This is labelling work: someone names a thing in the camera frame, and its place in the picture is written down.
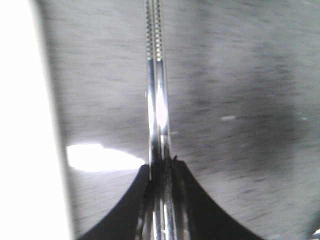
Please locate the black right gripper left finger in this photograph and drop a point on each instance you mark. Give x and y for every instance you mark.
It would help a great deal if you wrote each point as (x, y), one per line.
(126, 220)

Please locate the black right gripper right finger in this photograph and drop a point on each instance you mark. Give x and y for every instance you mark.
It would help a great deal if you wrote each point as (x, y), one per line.
(198, 216)

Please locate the silver chopstick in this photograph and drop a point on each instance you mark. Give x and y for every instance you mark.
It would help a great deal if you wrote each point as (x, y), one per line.
(153, 140)
(168, 230)

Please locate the beige rabbit serving tray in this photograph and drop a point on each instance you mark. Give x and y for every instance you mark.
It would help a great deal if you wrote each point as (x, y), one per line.
(34, 203)

